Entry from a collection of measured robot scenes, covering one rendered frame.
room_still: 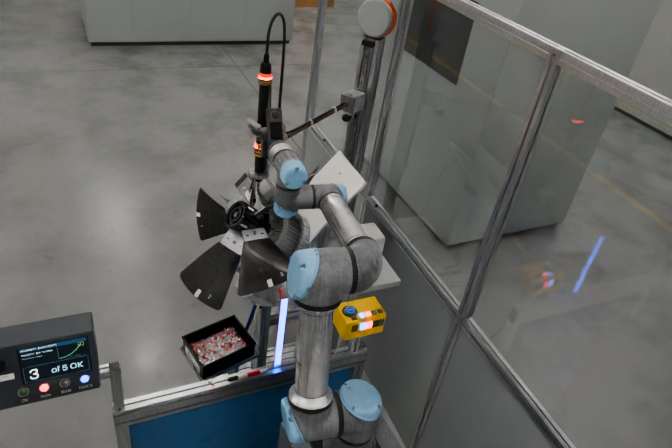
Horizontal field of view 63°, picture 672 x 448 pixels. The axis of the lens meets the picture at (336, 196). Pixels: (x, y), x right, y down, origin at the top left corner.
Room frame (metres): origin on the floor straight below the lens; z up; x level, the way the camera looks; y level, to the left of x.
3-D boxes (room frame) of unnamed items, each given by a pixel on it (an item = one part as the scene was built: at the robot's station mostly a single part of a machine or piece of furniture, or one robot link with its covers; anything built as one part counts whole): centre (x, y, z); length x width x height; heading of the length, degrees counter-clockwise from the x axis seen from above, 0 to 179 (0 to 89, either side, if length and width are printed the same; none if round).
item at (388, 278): (1.97, -0.16, 0.85); 0.36 x 0.24 x 0.03; 28
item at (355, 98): (2.17, -0.01, 1.54); 0.10 x 0.07 x 0.08; 153
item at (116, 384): (1.05, 0.58, 0.96); 0.03 x 0.03 x 0.20; 28
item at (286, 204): (1.37, 0.13, 1.54); 0.11 x 0.08 x 0.11; 111
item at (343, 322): (1.43, -0.15, 1.02); 0.16 x 0.10 x 0.11; 118
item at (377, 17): (2.25, -0.05, 1.88); 0.17 x 0.15 x 0.16; 28
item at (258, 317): (1.78, 0.25, 0.46); 0.09 x 0.04 x 0.91; 28
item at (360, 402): (0.94, -0.14, 1.18); 0.13 x 0.12 x 0.14; 111
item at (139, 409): (1.25, 0.20, 0.82); 0.90 x 0.04 x 0.08; 118
